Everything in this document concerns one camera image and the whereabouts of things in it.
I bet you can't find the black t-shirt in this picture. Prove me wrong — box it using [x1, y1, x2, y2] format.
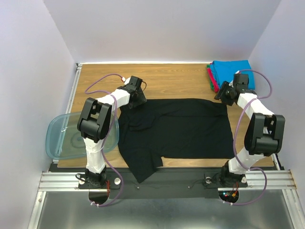
[118, 98, 234, 183]

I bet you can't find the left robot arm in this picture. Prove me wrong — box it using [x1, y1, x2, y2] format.
[77, 82, 146, 188]

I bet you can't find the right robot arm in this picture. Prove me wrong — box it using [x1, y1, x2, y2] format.
[215, 81, 285, 186]

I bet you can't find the folded red t-shirt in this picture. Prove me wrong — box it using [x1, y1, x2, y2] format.
[210, 69, 219, 93]

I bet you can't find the folded blue t-shirt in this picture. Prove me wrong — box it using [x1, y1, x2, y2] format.
[210, 60, 251, 88]

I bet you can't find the folded green t-shirt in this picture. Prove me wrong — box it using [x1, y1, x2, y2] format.
[206, 64, 214, 91]

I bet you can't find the clear blue plastic bin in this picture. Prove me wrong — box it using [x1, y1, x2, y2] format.
[45, 112, 120, 161]

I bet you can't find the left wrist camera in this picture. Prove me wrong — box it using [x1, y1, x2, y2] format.
[125, 76, 147, 93]

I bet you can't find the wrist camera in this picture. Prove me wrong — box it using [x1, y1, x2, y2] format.
[125, 76, 147, 93]
[233, 73, 255, 93]

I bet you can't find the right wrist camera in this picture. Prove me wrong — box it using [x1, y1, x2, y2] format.
[233, 73, 255, 93]

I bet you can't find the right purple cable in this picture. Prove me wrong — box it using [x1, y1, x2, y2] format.
[223, 69, 274, 206]

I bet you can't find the purple cable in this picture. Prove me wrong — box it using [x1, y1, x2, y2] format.
[85, 73, 125, 208]
[223, 69, 274, 206]

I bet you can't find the left aluminium side rail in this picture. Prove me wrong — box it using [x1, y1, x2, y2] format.
[65, 63, 83, 114]

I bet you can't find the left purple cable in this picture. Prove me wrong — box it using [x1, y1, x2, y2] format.
[85, 73, 125, 208]

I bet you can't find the aluminium frame rail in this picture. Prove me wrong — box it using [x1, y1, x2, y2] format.
[38, 170, 296, 192]

